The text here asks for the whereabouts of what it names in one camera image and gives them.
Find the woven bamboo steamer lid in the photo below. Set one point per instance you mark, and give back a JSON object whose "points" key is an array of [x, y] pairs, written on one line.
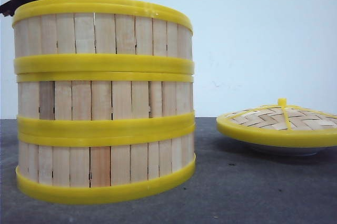
{"points": [[280, 125]]}

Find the bamboo steamer basket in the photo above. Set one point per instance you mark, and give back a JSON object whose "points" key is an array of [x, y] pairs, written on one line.
{"points": [[89, 109], [121, 174], [101, 40]]}

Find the white shallow plate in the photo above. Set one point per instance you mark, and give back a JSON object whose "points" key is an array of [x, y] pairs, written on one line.
{"points": [[286, 151]]}

